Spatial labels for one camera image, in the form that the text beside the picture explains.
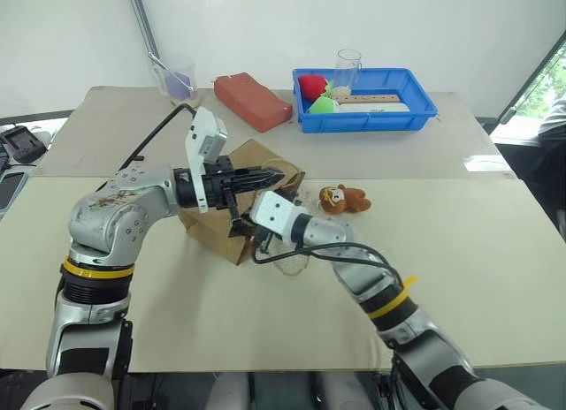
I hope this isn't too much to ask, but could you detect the blue plastic bin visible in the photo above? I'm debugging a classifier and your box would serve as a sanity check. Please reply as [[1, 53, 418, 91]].
[[291, 66, 440, 134]]

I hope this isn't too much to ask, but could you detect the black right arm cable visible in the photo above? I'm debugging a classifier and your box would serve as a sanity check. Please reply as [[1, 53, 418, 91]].
[[252, 244, 403, 290]]

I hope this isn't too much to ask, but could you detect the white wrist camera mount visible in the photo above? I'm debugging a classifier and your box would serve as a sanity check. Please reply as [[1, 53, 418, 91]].
[[183, 105, 229, 215], [249, 189, 310, 244]]

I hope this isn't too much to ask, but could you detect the black electronic device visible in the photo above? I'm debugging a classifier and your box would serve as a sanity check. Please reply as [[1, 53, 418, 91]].
[[0, 124, 48, 164]]

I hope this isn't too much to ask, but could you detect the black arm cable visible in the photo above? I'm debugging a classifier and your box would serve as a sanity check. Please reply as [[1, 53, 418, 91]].
[[119, 102, 199, 171], [252, 244, 403, 290]]

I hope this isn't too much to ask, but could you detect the red plush fruit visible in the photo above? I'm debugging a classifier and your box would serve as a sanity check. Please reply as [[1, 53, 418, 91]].
[[297, 73, 331, 99]]

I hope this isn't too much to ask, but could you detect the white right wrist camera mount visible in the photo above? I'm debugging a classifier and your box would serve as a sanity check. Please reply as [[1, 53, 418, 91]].
[[249, 189, 310, 244]]

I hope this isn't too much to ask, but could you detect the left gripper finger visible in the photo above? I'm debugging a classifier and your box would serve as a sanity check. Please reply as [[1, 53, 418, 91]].
[[221, 184, 254, 239], [228, 166, 287, 195]]

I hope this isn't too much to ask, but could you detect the green plush fruit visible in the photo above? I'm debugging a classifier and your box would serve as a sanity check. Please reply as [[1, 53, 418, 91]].
[[307, 95, 340, 116]]

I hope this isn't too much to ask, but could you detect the white flat box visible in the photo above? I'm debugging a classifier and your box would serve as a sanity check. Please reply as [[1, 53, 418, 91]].
[[334, 101, 413, 116]]

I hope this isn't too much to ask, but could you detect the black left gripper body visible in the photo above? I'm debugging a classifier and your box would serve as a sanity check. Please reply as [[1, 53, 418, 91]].
[[203, 155, 240, 211]]

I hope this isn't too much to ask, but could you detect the grey handheld device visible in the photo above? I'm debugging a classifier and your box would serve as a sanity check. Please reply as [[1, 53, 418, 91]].
[[0, 170, 28, 213]]

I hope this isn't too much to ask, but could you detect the person in white shirt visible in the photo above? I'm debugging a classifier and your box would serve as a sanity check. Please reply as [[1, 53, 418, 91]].
[[536, 95, 566, 164]]

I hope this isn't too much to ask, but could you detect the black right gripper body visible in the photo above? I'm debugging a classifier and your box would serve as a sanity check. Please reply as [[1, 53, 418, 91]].
[[252, 224, 278, 257]]

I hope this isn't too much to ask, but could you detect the red brick block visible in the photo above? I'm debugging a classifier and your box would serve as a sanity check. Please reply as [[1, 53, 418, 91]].
[[213, 72, 294, 134]]

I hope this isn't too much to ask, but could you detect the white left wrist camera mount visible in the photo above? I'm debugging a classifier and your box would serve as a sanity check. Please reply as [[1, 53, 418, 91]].
[[183, 105, 229, 215]]

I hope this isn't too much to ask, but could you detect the grey metal pole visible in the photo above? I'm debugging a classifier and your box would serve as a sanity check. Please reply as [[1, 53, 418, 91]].
[[125, 0, 163, 63]]

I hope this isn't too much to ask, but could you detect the clear plastic measuring cup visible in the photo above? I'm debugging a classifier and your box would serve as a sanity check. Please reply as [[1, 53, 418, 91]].
[[333, 49, 364, 98]]

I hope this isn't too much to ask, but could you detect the clear beaker with purple contents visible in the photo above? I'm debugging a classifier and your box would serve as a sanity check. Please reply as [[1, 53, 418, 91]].
[[151, 53, 198, 108]]

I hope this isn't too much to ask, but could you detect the brown paper bag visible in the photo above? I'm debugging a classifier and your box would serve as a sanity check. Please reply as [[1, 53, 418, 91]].
[[178, 138, 311, 277]]

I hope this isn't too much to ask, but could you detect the brown plush bear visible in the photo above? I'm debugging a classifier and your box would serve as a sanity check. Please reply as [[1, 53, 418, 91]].
[[317, 184, 372, 216]]

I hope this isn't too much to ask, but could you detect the dark window frame bar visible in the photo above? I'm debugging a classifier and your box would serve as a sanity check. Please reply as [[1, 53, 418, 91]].
[[498, 29, 566, 125]]

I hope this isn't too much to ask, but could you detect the wooden ruler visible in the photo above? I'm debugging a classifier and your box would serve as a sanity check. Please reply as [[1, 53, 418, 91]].
[[335, 93, 402, 107]]

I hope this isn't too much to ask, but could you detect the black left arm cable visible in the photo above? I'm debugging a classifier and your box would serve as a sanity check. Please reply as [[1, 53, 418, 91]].
[[119, 102, 199, 171]]

